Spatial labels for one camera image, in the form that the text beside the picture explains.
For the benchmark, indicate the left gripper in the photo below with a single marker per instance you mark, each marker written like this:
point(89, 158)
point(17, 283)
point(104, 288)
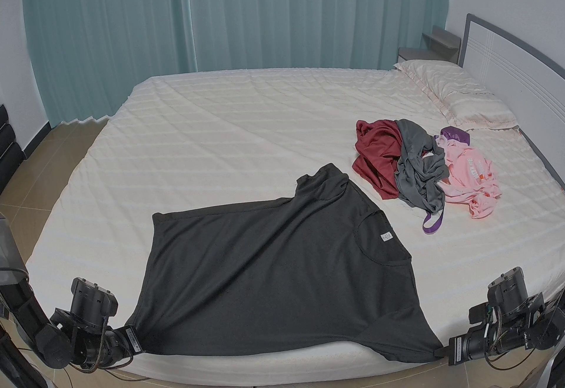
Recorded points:
point(117, 344)

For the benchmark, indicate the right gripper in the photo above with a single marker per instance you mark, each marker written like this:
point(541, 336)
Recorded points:
point(472, 344)

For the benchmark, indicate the black T-shirt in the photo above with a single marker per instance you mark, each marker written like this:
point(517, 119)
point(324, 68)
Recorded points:
point(265, 280)

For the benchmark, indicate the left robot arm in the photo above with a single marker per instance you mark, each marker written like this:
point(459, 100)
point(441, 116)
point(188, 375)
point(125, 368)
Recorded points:
point(53, 344)

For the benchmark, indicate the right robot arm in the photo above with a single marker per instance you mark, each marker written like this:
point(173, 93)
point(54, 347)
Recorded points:
point(512, 289)

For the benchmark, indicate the bed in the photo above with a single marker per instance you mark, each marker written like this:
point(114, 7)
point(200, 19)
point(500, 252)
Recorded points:
point(220, 134)

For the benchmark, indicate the pink printed garment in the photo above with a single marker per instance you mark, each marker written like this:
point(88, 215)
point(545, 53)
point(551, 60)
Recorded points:
point(472, 174)

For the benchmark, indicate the grey garment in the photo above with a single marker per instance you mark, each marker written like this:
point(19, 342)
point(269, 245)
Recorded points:
point(415, 174)

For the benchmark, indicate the purple garment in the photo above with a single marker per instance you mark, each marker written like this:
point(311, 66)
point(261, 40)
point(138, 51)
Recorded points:
point(457, 134)

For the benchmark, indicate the dark red garment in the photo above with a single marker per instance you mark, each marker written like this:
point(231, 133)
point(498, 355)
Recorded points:
point(375, 156)

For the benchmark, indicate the cream pillow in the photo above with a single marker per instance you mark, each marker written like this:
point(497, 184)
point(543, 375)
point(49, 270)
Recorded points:
point(463, 95)

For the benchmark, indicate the grey bedside table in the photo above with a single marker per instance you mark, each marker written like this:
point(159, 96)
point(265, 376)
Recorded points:
point(423, 53)

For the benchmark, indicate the blue-green curtain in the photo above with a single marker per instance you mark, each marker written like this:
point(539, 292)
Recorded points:
point(309, 2)
point(110, 24)

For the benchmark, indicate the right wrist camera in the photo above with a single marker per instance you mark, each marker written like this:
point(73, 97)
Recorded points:
point(479, 314)

